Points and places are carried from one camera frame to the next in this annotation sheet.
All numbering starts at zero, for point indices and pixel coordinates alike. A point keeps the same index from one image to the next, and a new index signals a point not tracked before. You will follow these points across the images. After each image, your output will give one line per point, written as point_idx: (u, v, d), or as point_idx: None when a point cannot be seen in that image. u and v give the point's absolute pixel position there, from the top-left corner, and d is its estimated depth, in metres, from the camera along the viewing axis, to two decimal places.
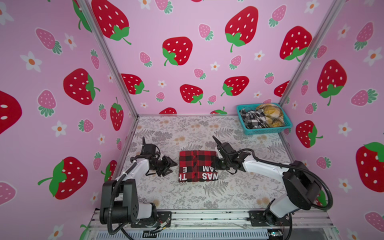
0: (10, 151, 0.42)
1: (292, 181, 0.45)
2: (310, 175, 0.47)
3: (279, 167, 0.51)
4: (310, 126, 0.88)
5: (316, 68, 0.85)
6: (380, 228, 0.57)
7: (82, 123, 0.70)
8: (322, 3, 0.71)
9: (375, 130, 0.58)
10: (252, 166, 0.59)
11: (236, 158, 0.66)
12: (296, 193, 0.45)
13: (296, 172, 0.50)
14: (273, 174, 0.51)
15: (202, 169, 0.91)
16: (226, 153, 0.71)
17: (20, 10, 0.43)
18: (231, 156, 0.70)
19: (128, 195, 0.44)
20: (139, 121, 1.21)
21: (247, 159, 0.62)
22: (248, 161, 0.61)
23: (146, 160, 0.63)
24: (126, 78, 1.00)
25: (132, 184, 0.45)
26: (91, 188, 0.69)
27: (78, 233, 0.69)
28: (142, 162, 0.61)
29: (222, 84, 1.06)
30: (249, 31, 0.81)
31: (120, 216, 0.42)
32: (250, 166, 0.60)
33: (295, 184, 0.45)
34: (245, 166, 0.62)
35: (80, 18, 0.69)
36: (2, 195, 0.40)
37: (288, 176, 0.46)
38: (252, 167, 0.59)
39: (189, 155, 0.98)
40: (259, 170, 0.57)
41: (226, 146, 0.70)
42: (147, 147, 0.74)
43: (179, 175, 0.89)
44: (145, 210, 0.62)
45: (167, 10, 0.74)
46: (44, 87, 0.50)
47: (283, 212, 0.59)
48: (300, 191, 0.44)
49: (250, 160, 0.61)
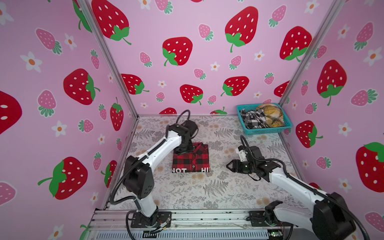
0: (10, 151, 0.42)
1: (323, 212, 0.40)
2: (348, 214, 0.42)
3: (312, 192, 0.46)
4: (310, 126, 0.88)
5: (316, 68, 0.85)
6: (380, 228, 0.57)
7: (82, 123, 0.70)
8: (322, 3, 0.71)
9: (375, 130, 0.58)
10: (281, 182, 0.54)
11: (263, 165, 0.62)
12: (323, 224, 0.41)
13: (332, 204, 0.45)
14: (303, 198, 0.47)
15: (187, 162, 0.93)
16: (254, 157, 0.67)
17: (20, 10, 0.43)
18: (258, 162, 0.67)
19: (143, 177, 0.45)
20: (139, 121, 1.21)
21: (275, 172, 0.58)
22: (276, 174, 0.57)
23: (176, 138, 0.58)
24: (126, 78, 1.00)
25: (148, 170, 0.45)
26: (90, 189, 0.70)
27: (78, 234, 0.69)
28: (174, 139, 0.57)
29: (222, 84, 1.06)
30: (250, 31, 0.81)
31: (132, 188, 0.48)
32: (278, 181, 0.56)
33: (324, 217, 0.40)
34: (272, 179, 0.58)
35: (80, 18, 0.69)
36: (2, 195, 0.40)
37: (320, 206, 0.41)
38: (280, 182, 0.55)
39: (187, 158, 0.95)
40: (286, 187, 0.53)
41: (255, 150, 0.66)
42: (190, 124, 0.69)
43: (176, 166, 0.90)
44: (151, 204, 0.63)
45: (167, 10, 0.74)
46: (44, 87, 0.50)
47: (288, 220, 0.58)
48: (329, 225, 0.40)
49: (279, 174, 0.56)
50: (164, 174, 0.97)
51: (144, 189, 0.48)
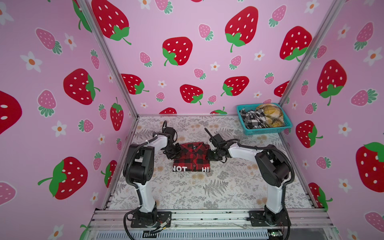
0: (10, 151, 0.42)
1: (262, 158, 0.53)
2: (280, 156, 0.55)
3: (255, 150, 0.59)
4: (310, 126, 0.88)
5: (316, 68, 0.85)
6: (380, 228, 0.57)
7: (82, 123, 0.70)
8: (322, 3, 0.71)
9: (375, 130, 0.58)
10: (236, 151, 0.67)
11: (224, 146, 0.74)
12: (265, 170, 0.52)
13: (270, 154, 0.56)
14: (251, 156, 0.59)
15: (188, 161, 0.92)
16: (216, 142, 0.81)
17: (20, 9, 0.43)
18: (220, 144, 0.79)
19: (146, 159, 0.53)
20: (139, 121, 1.21)
21: (232, 146, 0.70)
22: (232, 147, 0.70)
23: (165, 137, 0.72)
24: (126, 78, 1.00)
25: (151, 150, 0.54)
26: (90, 189, 0.70)
27: (78, 234, 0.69)
28: (162, 138, 0.70)
29: (222, 84, 1.06)
30: (249, 31, 0.81)
31: (137, 173, 0.52)
32: (234, 151, 0.68)
33: (264, 162, 0.52)
34: (231, 152, 0.70)
35: (80, 18, 0.69)
36: (2, 195, 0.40)
37: (260, 155, 0.53)
38: (235, 153, 0.68)
39: (188, 158, 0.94)
40: (241, 155, 0.65)
41: (217, 136, 0.79)
42: (168, 129, 0.84)
43: (177, 165, 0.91)
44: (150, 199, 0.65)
45: (167, 10, 0.74)
46: (44, 87, 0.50)
47: (277, 206, 0.61)
48: (268, 167, 0.52)
49: (234, 146, 0.69)
50: (164, 174, 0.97)
51: (148, 172, 0.53)
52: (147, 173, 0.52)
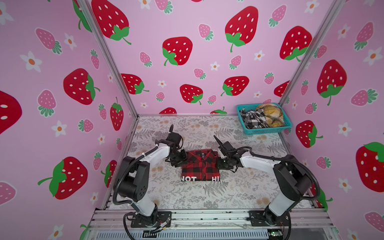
0: (10, 151, 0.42)
1: (282, 172, 0.47)
2: (301, 169, 0.49)
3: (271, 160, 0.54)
4: (310, 126, 0.88)
5: (316, 68, 0.85)
6: (380, 228, 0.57)
7: (82, 122, 0.70)
8: (322, 3, 0.71)
9: (375, 130, 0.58)
10: (249, 160, 0.62)
11: (235, 154, 0.70)
12: (285, 183, 0.47)
13: (289, 166, 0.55)
14: (267, 167, 0.54)
15: (196, 170, 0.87)
16: (226, 150, 0.75)
17: (20, 9, 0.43)
18: (230, 153, 0.74)
19: (139, 176, 0.47)
20: (139, 121, 1.21)
21: (244, 155, 0.66)
22: (244, 156, 0.65)
23: (167, 147, 0.65)
24: (126, 78, 1.00)
25: (145, 167, 0.47)
26: (90, 189, 0.70)
27: (78, 234, 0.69)
28: (163, 148, 0.63)
29: (222, 84, 1.06)
30: (249, 31, 0.81)
31: (127, 191, 0.47)
32: (247, 161, 0.63)
33: (285, 176, 0.47)
34: (243, 161, 0.65)
35: (80, 18, 0.69)
36: (2, 195, 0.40)
37: (279, 168, 0.48)
38: (249, 162, 0.63)
39: (197, 167, 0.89)
40: (255, 165, 0.60)
41: (226, 144, 0.75)
42: (174, 135, 0.77)
43: (185, 175, 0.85)
44: (148, 205, 0.63)
45: (167, 10, 0.74)
46: (44, 87, 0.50)
47: (281, 210, 0.59)
48: (289, 181, 0.47)
49: (247, 155, 0.65)
50: (164, 174, 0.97)
51: (139, 190, 0.47)
52: (137, 192, 0.46)
